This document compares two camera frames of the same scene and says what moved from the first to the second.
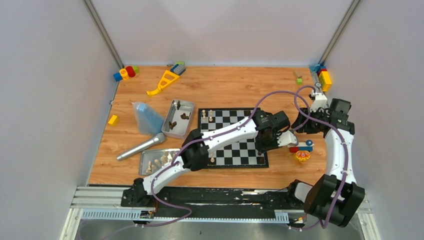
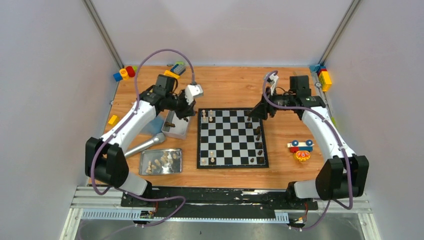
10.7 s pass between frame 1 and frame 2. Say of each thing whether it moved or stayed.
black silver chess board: stayed
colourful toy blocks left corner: stayed
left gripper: moved
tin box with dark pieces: stayed
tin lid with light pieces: stayed
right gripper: moved
